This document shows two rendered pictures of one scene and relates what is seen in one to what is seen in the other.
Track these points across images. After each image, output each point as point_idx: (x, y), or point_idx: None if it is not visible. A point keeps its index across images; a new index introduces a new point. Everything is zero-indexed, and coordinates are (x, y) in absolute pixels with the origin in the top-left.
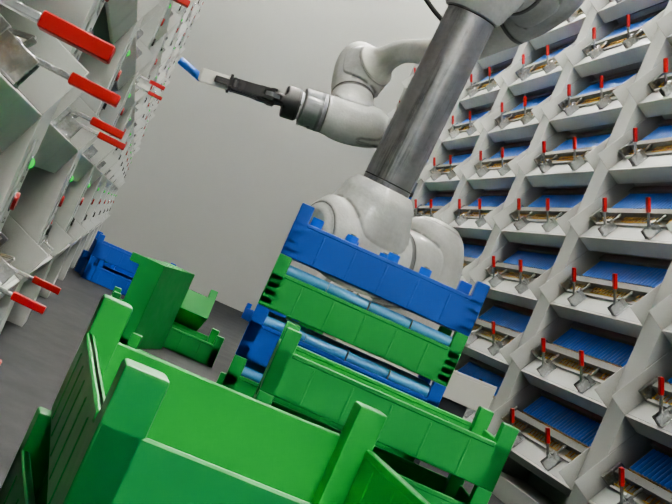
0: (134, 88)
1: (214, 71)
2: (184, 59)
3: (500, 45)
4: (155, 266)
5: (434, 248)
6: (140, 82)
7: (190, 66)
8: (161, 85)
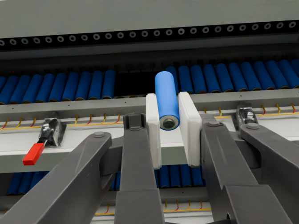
0: (57, 153)
1: (147, 103)
2: (157, 78)
3: None
4: None
5: None
6: None
7: (156, 93)
8: (25, 156)
